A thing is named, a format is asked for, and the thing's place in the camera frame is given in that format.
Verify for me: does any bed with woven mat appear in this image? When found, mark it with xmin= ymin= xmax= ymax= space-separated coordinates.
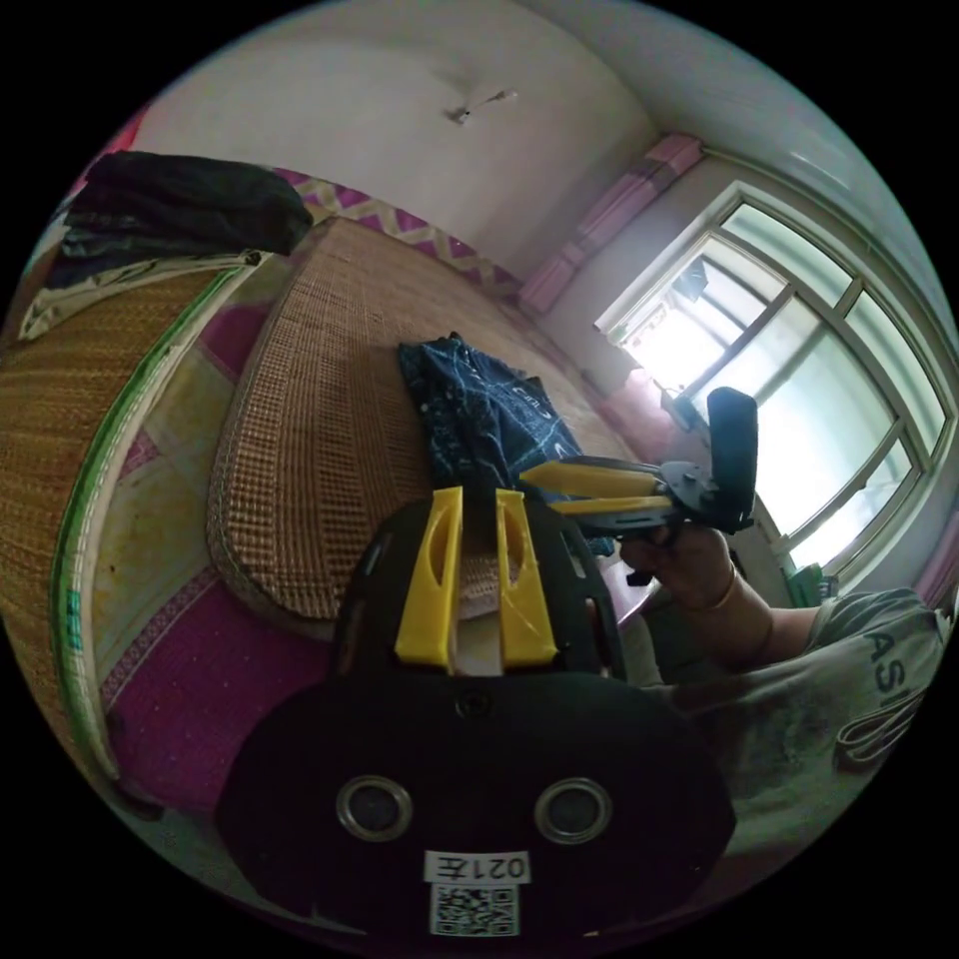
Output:
xmin=0 ymin=166 xmax=675 ymax=833

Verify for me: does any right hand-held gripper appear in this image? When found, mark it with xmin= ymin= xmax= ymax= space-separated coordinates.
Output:
xmin=518 ymin=459 xmax=720 ymax=589

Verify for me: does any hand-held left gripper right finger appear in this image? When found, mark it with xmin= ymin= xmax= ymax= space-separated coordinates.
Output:
xmin=493 ymin=487 xmax=558 ymax=670

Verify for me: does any window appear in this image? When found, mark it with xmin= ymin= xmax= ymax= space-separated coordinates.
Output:
xmin=595 ymin=179 xmax=959 ymax=593

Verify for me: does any person's right forearm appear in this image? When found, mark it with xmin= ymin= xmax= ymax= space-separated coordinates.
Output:
xmin=673 ymin=565 xmax=825 ymax=675

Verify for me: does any blue patterned long sleeve shirt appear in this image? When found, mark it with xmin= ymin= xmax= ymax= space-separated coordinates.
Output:
xmin=397 ymin=335 xmax=582 ymax=499

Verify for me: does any person's right hand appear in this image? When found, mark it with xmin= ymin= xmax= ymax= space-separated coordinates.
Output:
xmin=619 ymin=522 xmax=743 ymax=612

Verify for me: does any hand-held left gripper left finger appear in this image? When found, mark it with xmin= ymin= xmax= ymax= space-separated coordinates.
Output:
xmin=395 ymin=485 xmax=465 ymax=669

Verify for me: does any pile of clothes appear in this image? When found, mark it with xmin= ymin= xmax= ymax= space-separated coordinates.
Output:
xmin=18 ymin=151 xmax=315 ymax=343

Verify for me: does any person's body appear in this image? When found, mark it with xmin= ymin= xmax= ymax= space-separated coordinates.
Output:
xmin=621 ymin=587 xmax=949 ymax=885

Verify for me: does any pink curtain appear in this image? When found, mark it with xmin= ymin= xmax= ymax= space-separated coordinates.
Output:
xmin=516 ymin=133 xmax=705 ymax=316

